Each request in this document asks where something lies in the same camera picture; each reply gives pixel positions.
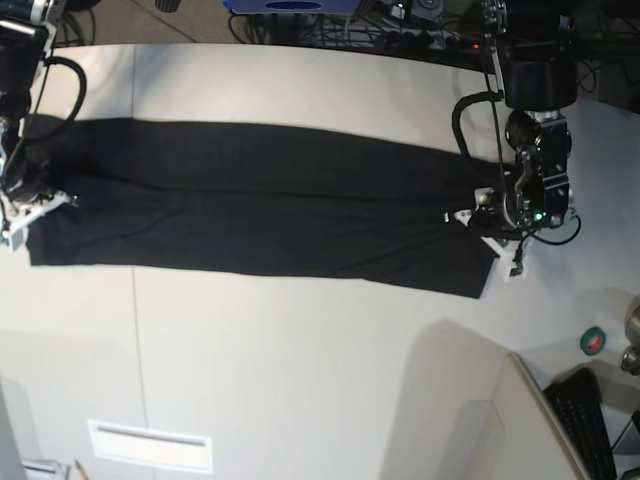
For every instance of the black t-shirt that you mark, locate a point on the black t-shirt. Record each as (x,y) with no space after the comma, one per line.
(262,200)

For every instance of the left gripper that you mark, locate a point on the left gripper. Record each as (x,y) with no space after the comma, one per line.
(480,219)

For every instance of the blue box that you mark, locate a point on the blue box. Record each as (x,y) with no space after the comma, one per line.
(250,7)

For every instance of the beige divider panel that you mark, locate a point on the beige divider panel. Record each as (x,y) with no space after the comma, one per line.
(535,445)

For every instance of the black keyboard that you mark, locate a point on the black keyboard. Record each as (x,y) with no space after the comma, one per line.
(576,401)

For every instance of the green tape roll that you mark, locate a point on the green tape roll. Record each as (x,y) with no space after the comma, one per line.
(592,341)

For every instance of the black power strip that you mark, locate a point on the black power strip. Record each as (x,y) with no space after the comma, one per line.
(416,42)

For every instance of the pencil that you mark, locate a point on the pencil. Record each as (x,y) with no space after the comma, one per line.
(81,471)

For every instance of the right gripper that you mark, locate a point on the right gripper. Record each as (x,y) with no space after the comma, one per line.
(30,193)

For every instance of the metal cylinder stand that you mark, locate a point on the metal cylinder stand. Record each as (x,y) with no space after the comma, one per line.
(629,358)

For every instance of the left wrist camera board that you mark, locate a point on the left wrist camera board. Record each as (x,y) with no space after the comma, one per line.
(508,265)

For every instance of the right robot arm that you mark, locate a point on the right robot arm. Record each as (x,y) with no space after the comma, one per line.
(28,31)

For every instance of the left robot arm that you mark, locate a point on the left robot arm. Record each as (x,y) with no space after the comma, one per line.
(527,48)

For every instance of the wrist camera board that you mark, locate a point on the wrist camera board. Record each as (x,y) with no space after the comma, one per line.
(13,239)
(508,265)

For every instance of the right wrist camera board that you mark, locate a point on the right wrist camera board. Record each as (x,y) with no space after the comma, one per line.
(13,239)

